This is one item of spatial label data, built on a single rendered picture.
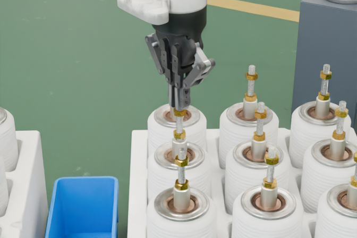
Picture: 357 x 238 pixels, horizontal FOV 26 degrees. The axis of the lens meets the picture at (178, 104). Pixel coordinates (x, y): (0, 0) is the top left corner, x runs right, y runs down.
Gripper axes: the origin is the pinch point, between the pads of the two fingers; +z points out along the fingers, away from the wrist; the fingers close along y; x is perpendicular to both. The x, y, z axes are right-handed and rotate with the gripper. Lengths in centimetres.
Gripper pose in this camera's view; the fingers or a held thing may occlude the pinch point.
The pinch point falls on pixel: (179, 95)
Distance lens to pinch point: 110.2
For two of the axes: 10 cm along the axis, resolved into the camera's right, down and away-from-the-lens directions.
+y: -6.3, -3.8, 6.7
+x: -7.7, 3.2, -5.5
